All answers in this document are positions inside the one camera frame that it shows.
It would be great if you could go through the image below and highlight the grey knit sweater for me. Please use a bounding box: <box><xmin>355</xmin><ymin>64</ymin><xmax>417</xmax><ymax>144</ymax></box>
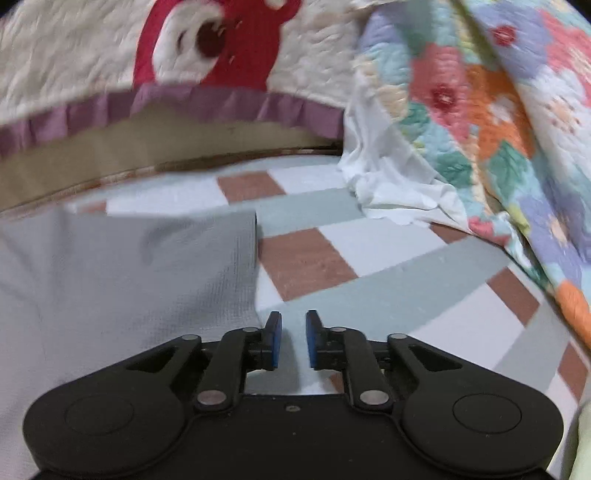
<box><xmin>1</xmin><ymin>209</ymin><xmax>259</xmax><ymax>479</ymax></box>

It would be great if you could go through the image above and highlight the checkered happy dog rug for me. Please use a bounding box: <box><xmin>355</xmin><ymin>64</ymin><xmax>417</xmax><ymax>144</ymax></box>
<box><xmin>68</xmin><ymin>156</ymin><xmax>590</xmax><ymax>418</ymax></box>

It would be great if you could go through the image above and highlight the beige bed base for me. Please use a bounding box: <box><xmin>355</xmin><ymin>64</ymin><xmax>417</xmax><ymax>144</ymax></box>
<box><xmin>1</xmin><ymin>104</ymin><xmax>342</xmax><ymax>215</ymax></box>

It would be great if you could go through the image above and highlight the light green blanket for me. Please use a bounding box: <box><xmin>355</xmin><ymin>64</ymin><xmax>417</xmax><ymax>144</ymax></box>
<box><xmin>560</xmin><ymin>402</ymin><xmax>591</xmax><ymax>480</ymax></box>

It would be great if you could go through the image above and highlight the colourful floral quilt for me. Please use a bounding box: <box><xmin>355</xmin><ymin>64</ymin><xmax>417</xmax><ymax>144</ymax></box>
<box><xmin>339</xmin><ymin>1</ymin><xmax>590</xmax><ymax>340</ymax></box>

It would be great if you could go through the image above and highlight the white quilted bear bedspread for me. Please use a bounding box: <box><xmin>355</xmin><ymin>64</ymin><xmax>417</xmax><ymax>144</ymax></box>
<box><xmin>1</xmin><ymin>1</ymin><xmax>362</xmax><ymax>157</ymax></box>

